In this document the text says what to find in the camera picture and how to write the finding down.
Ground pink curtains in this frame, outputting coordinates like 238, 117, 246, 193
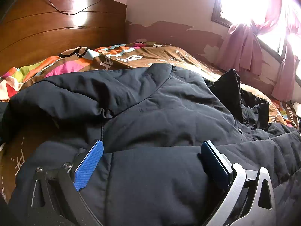
211, 0, 301, 59

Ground black padded jacket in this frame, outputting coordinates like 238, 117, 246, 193
0, 63, 301, 226

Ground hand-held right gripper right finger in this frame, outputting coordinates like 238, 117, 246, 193
198, 140, 277, 226

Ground colourful printed bedspread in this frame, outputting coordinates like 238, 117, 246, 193
0, 42, 301, 205

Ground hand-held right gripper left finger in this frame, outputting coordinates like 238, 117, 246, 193
30, 139, 105, 226

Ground bright pink curtain valance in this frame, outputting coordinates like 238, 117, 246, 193
256, 0, 301, 36

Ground wooden headboard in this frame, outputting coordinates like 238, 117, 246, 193
0, 0, 127, 76

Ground knotted pale pink curtain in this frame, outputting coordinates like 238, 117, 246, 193
215, 24, 264, 76

